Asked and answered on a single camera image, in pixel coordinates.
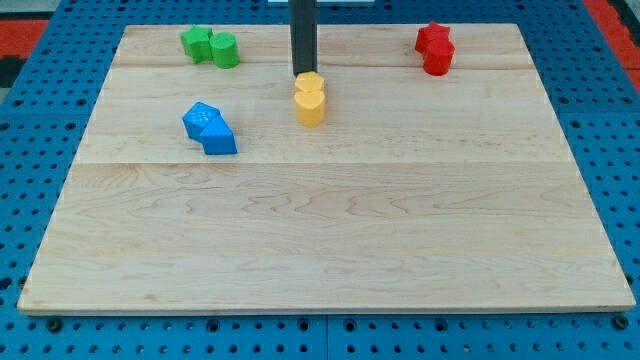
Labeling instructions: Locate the yellow heart block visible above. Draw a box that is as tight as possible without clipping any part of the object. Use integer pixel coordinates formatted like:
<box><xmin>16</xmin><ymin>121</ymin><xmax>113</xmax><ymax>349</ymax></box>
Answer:
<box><xmin>294</xmin><ymin>91</ymin><xmax>326</xmax><ymax>127</ymax></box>

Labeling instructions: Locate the light wooden board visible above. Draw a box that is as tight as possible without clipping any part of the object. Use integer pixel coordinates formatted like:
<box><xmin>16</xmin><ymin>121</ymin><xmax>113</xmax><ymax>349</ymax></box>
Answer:
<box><xmin>18</xmin><ymin>23</ymin><xmax>635</xmax><ymax>316</ymax></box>

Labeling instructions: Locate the blue triangle block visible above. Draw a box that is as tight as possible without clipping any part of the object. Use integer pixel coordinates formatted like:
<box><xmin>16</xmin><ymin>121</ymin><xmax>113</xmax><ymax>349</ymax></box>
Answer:
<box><xmin>199</xmin><ymin>117</ymin><xmax>237</xmax><ymax>155</ymax></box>

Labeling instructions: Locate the green cylinder block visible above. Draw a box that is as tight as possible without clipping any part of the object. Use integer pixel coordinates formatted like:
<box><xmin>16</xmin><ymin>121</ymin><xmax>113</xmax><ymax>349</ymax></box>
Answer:
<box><xmin>210</xmin><ymin>32</ymin><xmax>240</xmax><ymax>69</ymax></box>

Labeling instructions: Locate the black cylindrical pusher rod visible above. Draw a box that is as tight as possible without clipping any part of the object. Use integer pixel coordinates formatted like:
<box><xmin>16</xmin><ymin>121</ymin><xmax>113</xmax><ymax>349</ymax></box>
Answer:
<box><xmin>288</xmin><ymin>0</ymin><xmax>317</xmax><ymax>76</ymax></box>

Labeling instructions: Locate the red hexagon block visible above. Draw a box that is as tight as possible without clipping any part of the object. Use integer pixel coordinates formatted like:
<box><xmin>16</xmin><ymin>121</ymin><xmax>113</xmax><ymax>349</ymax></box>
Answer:
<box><xmin>423</xmin><ymin>38</ymin><xmax>455</xmax><ymax>76</ymax></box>

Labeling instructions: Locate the green star block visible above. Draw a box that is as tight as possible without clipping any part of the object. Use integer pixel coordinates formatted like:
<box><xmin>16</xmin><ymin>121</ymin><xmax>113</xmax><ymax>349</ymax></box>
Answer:
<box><xmin>180</xmin><ymin>25</ymin><xmax>213</xmax><ymax>64</ymax></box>

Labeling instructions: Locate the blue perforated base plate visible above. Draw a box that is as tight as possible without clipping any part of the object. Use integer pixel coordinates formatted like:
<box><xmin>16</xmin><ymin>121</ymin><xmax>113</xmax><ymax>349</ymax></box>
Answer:
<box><xmin>1</xmin><ymin>0</ymin><xmax>639</xmax><ymax>359</ymax></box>

